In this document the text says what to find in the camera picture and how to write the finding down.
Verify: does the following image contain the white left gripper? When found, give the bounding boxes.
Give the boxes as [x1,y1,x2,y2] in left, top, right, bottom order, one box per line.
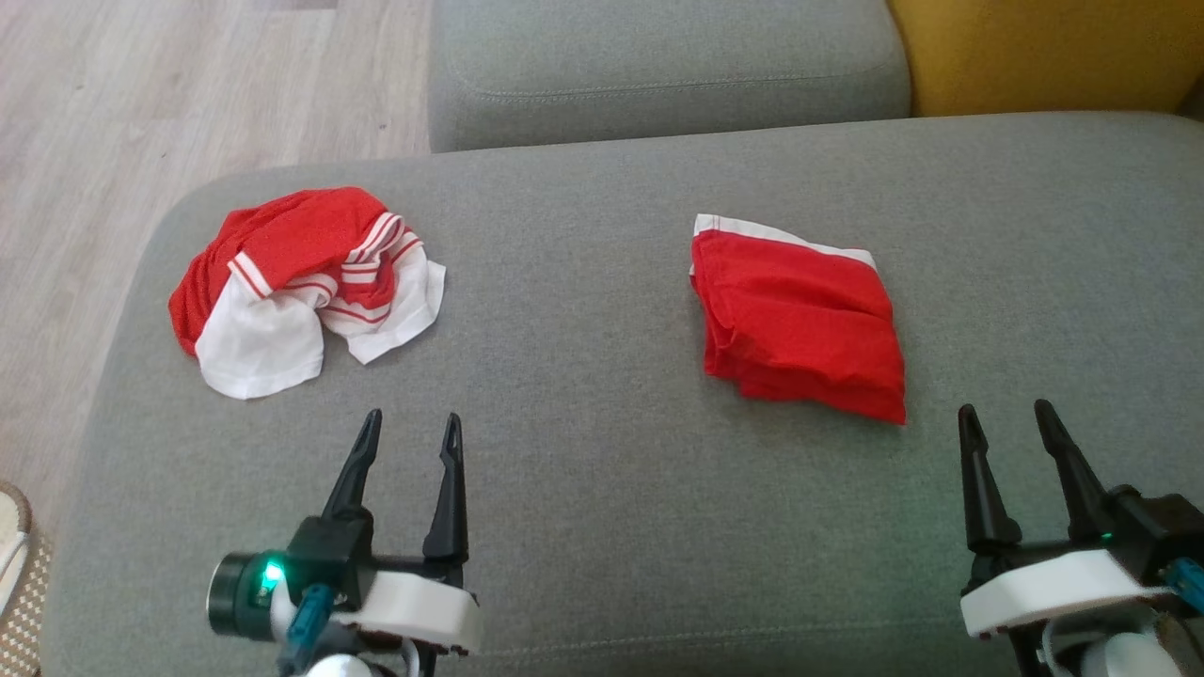
[207,409,483,677]

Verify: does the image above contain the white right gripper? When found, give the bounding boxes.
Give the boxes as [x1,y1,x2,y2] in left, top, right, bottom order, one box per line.
[958,400,1168,677]

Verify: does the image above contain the red t-shirt with white sleeves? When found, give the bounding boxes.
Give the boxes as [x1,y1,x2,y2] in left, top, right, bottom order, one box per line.
[168,186,447,401]

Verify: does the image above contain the red shorts with white trim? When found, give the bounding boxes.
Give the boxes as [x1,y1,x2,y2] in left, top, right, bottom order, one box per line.
[689,213,908,426]

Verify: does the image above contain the grey sofa seat cushion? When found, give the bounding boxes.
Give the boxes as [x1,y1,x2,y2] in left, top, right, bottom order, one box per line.
[38,111,1204,677]

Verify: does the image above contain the beige brown-edged slipper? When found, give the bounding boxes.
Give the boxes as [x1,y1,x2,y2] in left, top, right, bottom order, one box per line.
[0,480,35,612]

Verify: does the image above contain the beige woven rug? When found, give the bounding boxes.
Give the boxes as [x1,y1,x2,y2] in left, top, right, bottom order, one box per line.
[0,531,54,677]

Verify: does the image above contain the yellow cushion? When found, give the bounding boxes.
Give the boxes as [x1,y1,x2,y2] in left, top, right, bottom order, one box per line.
[887,0,1204,118]

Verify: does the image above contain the grey sofa back cushion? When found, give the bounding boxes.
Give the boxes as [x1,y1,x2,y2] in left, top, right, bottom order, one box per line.
[428,0,911,154]

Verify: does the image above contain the blue cable connector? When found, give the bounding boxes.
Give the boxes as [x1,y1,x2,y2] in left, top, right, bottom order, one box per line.
[285,583,337,661]
[1162,557,1204,612]

